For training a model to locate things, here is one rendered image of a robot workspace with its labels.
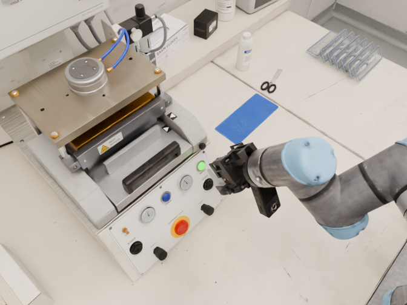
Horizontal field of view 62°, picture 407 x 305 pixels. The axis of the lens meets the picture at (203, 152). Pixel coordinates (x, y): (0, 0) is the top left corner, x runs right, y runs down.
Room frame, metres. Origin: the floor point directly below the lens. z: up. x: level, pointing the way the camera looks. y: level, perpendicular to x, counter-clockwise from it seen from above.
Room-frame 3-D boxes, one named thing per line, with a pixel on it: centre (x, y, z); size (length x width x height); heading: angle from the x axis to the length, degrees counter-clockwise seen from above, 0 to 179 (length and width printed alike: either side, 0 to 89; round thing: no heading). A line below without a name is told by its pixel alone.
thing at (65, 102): (0.56, 0.25, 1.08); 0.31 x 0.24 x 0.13; 137
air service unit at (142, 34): (0.77, 0.19, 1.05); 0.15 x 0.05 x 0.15; 137
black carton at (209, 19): (1.16, 0.01, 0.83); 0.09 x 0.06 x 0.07; 151
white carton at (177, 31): (1.04, 0.18, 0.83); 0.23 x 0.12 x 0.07; 147
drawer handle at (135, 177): (0.40, 0.11, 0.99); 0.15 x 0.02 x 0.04; 137
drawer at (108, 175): (0.49, 0.21, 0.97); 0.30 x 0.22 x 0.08; 47
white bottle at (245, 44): (1.01, -0.14, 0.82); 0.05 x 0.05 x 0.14
